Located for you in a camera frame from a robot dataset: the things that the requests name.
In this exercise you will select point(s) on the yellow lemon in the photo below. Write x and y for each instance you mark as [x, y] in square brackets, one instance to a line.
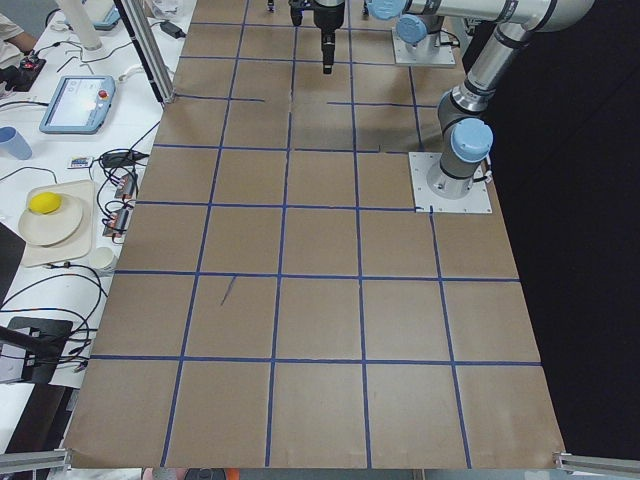
[45, 203]

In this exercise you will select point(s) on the cream tray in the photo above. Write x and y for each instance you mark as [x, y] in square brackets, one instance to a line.
[81, 242]

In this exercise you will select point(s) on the white paper cup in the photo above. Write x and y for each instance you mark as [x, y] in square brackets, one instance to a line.
[103, 260]

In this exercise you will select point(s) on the aluminium frame post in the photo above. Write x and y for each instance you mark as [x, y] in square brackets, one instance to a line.
[140, 33]

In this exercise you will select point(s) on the black camera stand base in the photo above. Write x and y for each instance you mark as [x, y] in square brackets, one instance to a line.
[31, 349]

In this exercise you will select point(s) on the cream plate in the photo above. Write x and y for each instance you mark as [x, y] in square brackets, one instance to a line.
[46, 230]

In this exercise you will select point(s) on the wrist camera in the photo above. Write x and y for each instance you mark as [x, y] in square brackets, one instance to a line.
[297, 7]

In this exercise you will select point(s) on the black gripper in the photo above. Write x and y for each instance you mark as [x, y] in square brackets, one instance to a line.
[325, 19]

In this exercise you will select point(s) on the blue teach pendant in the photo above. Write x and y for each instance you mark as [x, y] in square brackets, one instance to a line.
[79, 105]

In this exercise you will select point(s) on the blue cup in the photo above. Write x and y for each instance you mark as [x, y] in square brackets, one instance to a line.
[14, 143]

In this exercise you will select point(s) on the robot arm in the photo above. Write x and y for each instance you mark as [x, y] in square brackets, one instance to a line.
[467, 139]
[418, 37]

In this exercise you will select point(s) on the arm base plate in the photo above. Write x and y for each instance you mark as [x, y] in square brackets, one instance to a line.
[436, 192]
[435, 51]

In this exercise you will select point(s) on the black power adapter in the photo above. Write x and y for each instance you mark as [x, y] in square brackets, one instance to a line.
[172, 29]

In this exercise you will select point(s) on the brown paper table cover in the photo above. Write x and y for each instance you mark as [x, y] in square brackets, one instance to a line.
[280, 303]

